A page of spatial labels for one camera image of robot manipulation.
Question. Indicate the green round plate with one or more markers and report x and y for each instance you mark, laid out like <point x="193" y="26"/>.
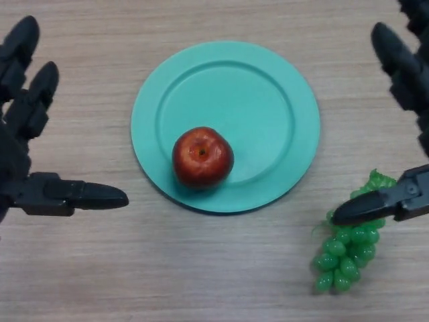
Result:
<point x="234" y="94"/>

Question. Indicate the red apple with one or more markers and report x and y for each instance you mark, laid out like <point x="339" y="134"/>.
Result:
<point x="202" y="161"/>

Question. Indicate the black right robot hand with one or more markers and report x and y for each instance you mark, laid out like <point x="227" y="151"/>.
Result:
<point x="405" y="73"/>

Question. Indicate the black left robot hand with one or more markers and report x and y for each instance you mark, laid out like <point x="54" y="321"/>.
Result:
<point x="13" y="134"/>

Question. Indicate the green grape bunch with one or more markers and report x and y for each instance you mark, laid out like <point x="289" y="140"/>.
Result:
<point x="345" y="255"/>

